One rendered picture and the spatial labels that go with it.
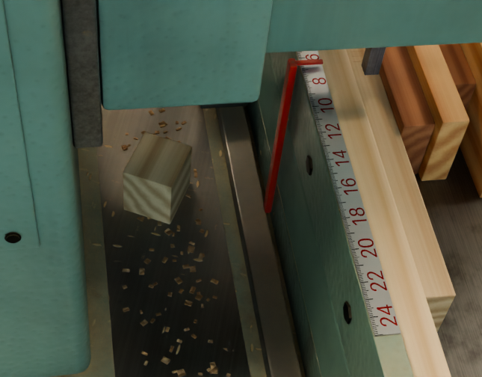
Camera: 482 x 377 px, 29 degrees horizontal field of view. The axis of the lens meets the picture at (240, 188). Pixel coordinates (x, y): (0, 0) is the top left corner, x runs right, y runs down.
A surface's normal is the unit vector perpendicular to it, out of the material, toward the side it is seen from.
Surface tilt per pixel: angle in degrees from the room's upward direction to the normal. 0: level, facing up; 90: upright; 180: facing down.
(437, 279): 0
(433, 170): 90
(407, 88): 0
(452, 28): 90
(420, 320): 0
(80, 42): 90
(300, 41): 90
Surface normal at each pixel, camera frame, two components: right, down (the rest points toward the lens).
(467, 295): 0.08, -0.62
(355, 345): -0.98, 0.07
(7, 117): 0.15, 0.78
